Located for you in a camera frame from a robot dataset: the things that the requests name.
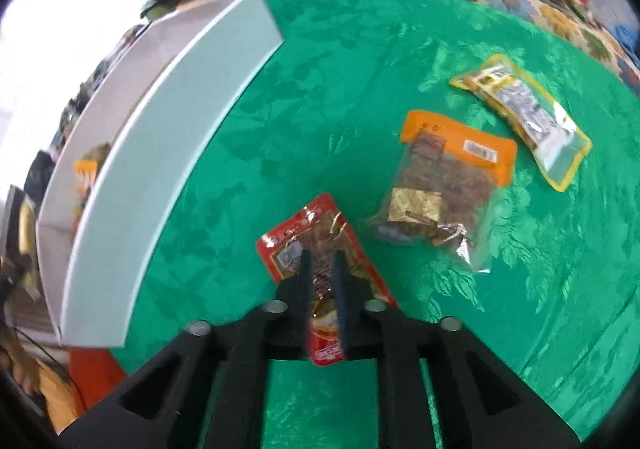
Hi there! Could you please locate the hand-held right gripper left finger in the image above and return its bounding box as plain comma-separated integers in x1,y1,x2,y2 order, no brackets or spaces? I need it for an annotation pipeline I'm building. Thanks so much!
56,249,314,449

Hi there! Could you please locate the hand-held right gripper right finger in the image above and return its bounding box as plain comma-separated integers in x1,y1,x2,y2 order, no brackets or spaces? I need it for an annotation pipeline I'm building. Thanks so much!
333,250,587,449

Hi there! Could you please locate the red snack packet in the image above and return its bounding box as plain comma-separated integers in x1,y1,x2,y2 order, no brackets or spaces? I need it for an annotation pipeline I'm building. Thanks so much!
256,194,398,367

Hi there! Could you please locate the white box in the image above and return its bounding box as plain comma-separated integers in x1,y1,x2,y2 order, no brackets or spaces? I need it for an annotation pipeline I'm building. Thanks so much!
35,0,286,350

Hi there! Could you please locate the gold foil snack packet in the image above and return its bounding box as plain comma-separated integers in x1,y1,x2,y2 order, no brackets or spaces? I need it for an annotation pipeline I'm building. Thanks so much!
389,188,443,222

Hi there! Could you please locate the orange-topped brown snack packet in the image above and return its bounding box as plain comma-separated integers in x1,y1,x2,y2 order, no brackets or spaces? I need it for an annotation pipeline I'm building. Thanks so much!
365,110,518,275

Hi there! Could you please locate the green patterned blanket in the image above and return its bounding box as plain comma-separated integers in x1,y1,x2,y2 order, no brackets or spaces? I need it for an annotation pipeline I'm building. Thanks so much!
110,0,640,449

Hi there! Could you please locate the orange stool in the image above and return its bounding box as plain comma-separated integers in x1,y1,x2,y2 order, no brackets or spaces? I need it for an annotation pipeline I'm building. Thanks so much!
67,348,128,417

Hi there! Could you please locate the yellow-edged clear snack packet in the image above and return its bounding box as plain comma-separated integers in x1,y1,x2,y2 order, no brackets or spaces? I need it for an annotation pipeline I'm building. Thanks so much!
449,54,593,192

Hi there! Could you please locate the row of jars and cans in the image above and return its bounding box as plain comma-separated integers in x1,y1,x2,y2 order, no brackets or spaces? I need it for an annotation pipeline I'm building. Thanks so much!
45,24,151,165

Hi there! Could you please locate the blue cloth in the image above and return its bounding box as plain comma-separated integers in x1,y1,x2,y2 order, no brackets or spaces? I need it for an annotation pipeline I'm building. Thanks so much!
614,24,640,67

